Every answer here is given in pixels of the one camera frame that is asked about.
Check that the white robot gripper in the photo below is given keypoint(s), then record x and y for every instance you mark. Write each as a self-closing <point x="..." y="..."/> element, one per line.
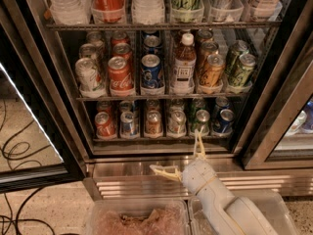
<point x="198" y="175"/>

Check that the orange soda can front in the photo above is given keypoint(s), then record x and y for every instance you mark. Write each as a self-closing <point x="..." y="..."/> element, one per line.
<point x="153" y="122"/>

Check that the orange soda can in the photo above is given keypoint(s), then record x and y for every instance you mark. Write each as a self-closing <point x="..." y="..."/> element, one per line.
<point x="153" y="105"/>
<point x="153" y="122"/>

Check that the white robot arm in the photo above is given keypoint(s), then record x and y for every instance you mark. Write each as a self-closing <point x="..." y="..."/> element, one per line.
<point x="226" y="213"/>

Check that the silver green can bottom front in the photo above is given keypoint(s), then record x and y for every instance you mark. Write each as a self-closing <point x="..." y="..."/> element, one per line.
<point x="177" y="122"/>

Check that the silver green can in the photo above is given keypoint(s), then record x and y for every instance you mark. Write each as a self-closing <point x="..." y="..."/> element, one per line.
<point x="177" y="122"/>
<point x="177" y="105"/>

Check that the silver green can bottom rear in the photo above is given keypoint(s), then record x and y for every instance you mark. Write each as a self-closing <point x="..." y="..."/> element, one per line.
<point x="177" y="105"/>

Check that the white blue can bottom front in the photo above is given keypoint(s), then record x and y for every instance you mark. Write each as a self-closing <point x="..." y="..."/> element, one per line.
<point x="128" y="124"/>

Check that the white blue can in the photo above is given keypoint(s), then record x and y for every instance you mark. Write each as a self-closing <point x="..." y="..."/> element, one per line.
<point x="128" y="124"/>
<point x="127" y="106"/>

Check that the orange soda can rear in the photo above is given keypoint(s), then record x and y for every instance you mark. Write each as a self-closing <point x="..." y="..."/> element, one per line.
<point x="153" y="105"/>

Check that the steel fridge base grille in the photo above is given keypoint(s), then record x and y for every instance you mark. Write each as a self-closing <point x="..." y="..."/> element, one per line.
<point x="126" y="178"/>

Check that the white blue can bottom rear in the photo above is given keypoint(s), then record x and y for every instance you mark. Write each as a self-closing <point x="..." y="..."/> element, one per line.
<point x="127" y="106"/>

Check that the red cola can bottom front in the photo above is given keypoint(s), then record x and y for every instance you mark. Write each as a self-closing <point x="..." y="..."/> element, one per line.
<point x="105" y="127"/>

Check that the red cola can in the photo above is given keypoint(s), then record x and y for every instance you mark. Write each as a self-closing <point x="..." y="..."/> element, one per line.
<point x="123" y="50"/>
<point x="119" y="36"/>
<point x="104" y="106"/>
<point x="120" y="74"/>
<point x="105" y="127"/>

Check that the blue pepsi can middle front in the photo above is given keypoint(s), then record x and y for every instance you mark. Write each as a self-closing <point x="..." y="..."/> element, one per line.
<point x="150" y="71"/>

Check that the blue pepsi can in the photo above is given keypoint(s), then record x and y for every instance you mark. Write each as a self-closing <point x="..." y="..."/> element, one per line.
<point x="152" y="45"/>
<point x="150" y="71"/>

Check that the orange lacroix can front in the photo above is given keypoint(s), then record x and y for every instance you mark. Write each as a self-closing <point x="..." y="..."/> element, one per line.
<point x="212" y="70"/>

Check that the orange lacroix can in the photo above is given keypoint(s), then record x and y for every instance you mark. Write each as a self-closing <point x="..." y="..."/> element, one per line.
<point x="207" y="48"/>
<point x="212" y="70"/>
<point x="203" y="35"/>

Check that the red cola can bottom rear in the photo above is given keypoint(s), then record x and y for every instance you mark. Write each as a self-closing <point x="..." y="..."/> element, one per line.
<point x="104" y="106"/>

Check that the red cola can middle front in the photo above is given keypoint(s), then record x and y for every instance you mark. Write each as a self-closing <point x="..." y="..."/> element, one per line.
<point x="120" y="74"/>

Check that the green lacroix can front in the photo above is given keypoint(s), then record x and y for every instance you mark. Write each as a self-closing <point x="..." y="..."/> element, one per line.
<point x="242" y="69"/>

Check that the green lacroix can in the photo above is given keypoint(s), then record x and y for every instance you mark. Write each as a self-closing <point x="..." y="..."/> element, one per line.
<point x="234" y="52"/>
<point x="242" y="69"/>

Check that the right glass fridge door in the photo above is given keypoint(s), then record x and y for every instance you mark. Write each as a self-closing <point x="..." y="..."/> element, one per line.
<point x="285" y="136"/>

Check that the white can middle front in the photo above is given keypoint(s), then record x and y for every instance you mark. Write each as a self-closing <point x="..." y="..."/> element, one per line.
<point x="88" y="75"/>

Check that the orange lacroix can rear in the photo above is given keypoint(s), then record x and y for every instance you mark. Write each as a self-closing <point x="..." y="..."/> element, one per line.
<point x="203" y="35"/>

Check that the green lacroix can rear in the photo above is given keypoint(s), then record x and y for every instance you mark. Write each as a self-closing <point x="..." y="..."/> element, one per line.
<point x="234" y="52"/>

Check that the red cola can middle rear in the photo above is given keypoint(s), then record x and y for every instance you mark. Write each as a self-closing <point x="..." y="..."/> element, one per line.
<point x="119" y="36"/>

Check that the open glass fridge door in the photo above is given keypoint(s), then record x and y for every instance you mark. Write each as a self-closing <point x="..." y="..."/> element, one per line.
<point x="39" y="145"/>

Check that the white can middle rear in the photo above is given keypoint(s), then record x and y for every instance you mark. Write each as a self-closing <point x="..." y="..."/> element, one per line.
<point x="96" y="38"/>

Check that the red cola bottle top shelf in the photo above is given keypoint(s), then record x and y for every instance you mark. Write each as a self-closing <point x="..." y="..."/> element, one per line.
<point x="108" y="11"/>

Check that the left clear plastic bin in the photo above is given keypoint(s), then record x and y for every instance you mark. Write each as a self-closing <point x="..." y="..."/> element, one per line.
<point x="138" y="217"/>

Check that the clear plastic bin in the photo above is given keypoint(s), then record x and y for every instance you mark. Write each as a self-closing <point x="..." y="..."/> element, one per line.
<point x="269" y="202"/>
<point x="138" y="217"/>

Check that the brown tea bottle white cap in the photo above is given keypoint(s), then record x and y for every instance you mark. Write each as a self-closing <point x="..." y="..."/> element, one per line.
<point x="184" y="62"/>

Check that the right clear plastic bin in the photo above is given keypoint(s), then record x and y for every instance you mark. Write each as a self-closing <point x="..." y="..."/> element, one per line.
<point x="269" y="202"/>

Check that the clear water bottle centre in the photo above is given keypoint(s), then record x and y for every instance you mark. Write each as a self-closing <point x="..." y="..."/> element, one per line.
<point x="148" y="11"/>

